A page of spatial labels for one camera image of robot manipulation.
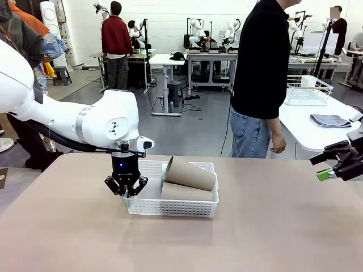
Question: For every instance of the white robot workbench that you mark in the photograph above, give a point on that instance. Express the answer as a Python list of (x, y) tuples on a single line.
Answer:
[(210, 56)]

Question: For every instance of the white tower appliance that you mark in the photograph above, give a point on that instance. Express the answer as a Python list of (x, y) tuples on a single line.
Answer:
[(52, 22)]

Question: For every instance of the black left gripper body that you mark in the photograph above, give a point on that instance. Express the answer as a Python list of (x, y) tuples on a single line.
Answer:
[(124, 167)]

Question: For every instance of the person in red sweater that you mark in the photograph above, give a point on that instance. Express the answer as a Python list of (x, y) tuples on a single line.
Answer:
[(116, 34)]

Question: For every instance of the black tripod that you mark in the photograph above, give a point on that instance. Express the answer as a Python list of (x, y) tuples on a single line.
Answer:
[(326, 42)]

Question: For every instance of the mannequin in orange clothes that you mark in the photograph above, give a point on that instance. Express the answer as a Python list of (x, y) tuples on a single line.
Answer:
[(28, 20)]

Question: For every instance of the person in grey vest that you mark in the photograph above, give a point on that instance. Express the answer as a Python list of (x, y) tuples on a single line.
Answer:
[(25, 42)]

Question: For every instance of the blue towel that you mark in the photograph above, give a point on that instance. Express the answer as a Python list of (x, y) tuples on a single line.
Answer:
[(329, 120)]

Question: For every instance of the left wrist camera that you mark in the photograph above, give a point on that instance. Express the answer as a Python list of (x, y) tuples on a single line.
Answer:
[(147, 144)]

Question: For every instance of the black cap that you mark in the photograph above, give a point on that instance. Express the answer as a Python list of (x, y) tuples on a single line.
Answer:
[(178, 56)]

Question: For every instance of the white perforated plastic basket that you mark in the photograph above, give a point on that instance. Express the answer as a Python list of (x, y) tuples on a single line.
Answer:
[(170, 209)]

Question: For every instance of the seated person in black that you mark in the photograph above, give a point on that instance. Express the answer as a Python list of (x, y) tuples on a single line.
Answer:
[(134, 29)]

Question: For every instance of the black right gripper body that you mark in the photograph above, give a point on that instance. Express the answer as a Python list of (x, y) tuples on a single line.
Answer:
[(354, 167)]

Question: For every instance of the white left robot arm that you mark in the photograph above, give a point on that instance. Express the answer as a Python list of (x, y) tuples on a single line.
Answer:
[(56, 113)]

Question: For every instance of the person's left hand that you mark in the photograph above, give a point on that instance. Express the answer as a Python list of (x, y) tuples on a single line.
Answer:
[(279, 145)]

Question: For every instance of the person's left forearm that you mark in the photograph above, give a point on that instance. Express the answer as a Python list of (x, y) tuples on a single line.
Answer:
[(275, 127)]

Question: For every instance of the person in black jacket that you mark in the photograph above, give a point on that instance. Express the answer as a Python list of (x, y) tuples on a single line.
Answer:
[(339, 31)]

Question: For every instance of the brown board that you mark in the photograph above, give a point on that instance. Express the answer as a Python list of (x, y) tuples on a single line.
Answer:
[(3, 178)]

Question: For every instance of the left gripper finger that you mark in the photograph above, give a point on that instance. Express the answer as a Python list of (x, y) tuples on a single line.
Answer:
[(139, 185), (113, 185)]

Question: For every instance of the wooden background table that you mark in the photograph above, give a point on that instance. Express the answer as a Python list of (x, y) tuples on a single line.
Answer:
[(139, 55)]

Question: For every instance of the person in black sweater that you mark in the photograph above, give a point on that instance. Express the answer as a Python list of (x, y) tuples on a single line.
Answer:
[(255, 56)]

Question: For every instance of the blue patterned shirt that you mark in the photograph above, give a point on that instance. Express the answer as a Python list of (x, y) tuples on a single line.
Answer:
[(54, 42)]

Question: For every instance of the white standing desk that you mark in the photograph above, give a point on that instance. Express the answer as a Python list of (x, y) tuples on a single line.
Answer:
[(163, 59)]

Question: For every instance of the grey plastic stool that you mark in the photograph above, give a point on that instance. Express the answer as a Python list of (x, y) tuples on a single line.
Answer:
[(62, 75), (174, 90)]

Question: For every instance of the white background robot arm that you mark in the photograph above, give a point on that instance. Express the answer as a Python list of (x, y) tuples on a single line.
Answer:
[(197, 28), (232, 28)]

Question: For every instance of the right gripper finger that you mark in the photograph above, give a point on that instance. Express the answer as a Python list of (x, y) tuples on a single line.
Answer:
[(331, 150), (324, 174)]

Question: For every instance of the white cup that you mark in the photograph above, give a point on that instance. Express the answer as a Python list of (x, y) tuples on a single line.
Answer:
[(308, 81)]

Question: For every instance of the person with face mask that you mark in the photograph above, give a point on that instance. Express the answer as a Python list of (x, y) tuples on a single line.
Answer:
[(356, 45)]

